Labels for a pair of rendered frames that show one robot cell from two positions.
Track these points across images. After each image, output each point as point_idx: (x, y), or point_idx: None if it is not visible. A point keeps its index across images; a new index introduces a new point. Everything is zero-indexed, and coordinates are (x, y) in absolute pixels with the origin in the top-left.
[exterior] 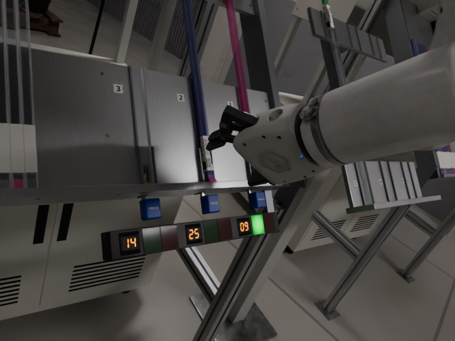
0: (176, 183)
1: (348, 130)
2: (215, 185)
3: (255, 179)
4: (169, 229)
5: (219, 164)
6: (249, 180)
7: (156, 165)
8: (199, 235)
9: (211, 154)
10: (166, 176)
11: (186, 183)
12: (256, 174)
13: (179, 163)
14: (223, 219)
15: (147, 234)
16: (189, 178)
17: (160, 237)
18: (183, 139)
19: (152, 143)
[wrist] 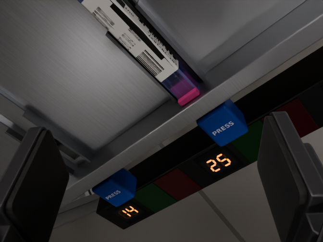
0: (109, 160)
1: None
2: (198, 109)
3: (268, 190)
4: (169, 177)
5: (196, 14)
6: (259, 159)
7: (66, 127)
8: (231, 160)
9: (143, 35)
10: (96, 131)
11: (129, 150)
12: (269, 163)
13: (98, 93)
14: (278, 110)
15: (142, 197)
16: (142, 104)
17: (164, 190)
18: (60, 34)
19: (20, 99)
